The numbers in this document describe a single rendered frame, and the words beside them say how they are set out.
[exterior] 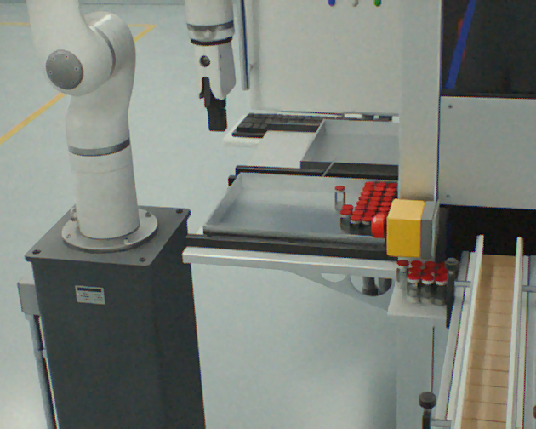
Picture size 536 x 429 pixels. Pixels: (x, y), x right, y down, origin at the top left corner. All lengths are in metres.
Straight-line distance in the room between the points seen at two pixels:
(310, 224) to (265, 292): 1.59
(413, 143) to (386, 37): 1.03
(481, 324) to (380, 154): 0.82
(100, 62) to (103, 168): 0.22
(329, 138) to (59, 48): 0.80
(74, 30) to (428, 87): 0.62
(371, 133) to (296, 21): 0.47
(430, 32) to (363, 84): 1.13
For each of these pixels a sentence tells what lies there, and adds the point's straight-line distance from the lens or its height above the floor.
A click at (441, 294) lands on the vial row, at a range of 1.66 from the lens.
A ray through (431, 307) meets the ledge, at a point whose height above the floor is 0.88.
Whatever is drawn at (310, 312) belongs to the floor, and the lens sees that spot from 3.38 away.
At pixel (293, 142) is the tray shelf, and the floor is 0.88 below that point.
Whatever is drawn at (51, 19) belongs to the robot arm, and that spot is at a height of 1.31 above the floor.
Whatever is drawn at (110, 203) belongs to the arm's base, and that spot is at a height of 0.95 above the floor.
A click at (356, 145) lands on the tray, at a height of 0.88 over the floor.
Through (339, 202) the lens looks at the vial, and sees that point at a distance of 1.98.
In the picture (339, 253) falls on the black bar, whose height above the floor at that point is 0.89.
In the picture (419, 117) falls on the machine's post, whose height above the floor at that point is 1.17.
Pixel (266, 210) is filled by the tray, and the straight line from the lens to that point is 2.00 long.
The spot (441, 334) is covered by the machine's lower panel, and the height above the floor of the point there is 0.77.
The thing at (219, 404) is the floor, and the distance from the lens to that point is 2.97.
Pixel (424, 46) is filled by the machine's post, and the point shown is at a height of 1.28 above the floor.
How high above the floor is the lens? 1.72
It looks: 25 degrees down
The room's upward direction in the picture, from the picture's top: 3 degrees counter-clockwise
